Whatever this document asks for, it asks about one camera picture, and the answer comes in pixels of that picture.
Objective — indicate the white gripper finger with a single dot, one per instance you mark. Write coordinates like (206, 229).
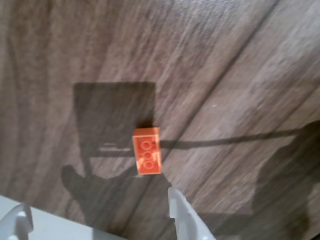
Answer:
(50, 225)
(186, 220)

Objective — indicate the orange lego block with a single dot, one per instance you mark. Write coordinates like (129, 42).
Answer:
(147, 155)

